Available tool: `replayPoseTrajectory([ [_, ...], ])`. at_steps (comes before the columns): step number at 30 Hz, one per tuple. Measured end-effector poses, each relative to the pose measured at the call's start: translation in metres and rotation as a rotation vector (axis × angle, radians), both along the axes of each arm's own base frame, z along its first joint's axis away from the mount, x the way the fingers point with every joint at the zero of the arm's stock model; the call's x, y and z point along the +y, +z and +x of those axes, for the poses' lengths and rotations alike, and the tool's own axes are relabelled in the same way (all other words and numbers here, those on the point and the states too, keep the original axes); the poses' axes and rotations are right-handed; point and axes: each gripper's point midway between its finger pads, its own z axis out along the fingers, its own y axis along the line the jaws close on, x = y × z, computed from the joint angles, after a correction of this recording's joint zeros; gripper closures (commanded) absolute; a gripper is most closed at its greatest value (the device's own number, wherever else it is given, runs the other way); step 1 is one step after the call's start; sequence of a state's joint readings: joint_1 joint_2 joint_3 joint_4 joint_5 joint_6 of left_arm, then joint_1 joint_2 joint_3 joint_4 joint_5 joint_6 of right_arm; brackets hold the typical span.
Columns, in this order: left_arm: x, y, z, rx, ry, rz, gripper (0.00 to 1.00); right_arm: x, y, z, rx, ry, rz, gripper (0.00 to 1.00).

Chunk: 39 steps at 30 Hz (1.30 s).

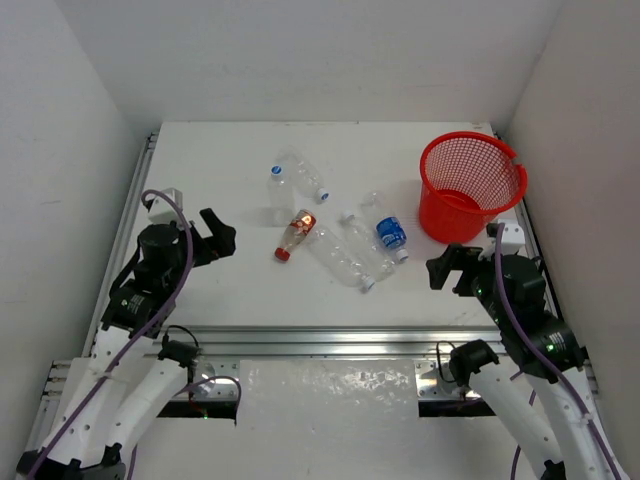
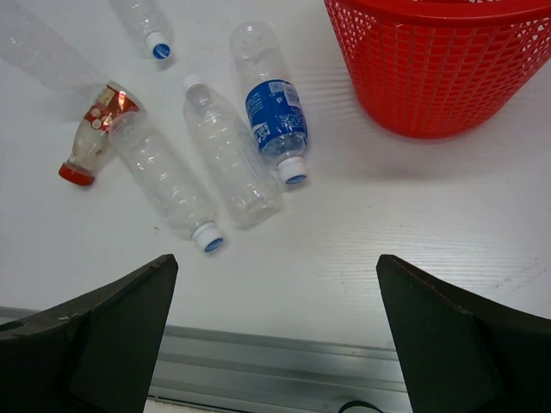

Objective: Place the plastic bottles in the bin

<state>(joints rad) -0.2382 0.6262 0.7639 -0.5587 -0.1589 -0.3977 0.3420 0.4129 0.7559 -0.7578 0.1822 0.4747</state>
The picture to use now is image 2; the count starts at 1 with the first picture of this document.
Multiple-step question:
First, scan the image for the clear bottle top blue cap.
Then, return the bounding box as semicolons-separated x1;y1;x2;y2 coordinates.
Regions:
109;0;172;61

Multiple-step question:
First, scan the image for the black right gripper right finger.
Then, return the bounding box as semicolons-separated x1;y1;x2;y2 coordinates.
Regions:
376;255;550;412

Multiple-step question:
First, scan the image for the clear bottle white cap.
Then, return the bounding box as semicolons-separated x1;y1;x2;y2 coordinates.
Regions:
183;74;283;229

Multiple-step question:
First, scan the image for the clear bottle blue-white cap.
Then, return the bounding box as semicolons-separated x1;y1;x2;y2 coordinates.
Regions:
108;111;225;253

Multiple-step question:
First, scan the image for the large clear bottle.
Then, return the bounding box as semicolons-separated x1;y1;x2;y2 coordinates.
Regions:
1;1;109;109

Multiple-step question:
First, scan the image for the aluminium table edge rail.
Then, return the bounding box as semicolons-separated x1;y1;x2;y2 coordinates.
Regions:
0;305;410;413

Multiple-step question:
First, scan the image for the red plastic mesh basket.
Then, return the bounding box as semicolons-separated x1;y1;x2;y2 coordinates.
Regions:
325;1;550;139

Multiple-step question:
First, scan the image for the red cap red label bottle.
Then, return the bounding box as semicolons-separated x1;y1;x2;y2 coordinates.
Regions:
59;82;143;187

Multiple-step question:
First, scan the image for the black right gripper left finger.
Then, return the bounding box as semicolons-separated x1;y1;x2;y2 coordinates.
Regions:
1;255;178;412

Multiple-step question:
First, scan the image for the blue label plastic bottle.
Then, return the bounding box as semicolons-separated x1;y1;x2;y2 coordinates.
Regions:
230;22;308;186

